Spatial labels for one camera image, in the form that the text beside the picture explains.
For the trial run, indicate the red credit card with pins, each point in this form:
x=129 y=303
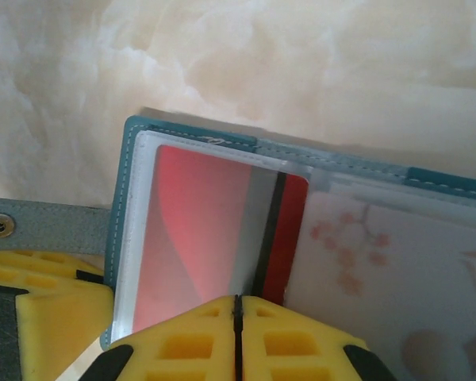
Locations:
x=194 y=222

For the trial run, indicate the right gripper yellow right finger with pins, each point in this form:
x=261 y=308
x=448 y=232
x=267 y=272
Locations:
x=293 y=341

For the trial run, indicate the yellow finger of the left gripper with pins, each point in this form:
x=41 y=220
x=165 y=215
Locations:
x=63 y=329
x=31 y=270

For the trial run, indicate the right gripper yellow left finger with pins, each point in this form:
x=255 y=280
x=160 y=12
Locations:
x=190 y=341

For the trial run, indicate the white card pink print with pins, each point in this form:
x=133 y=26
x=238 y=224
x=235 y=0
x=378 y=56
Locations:
x=381 y=297

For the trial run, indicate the teal leather card holder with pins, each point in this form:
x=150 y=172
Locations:
x=121 y=198

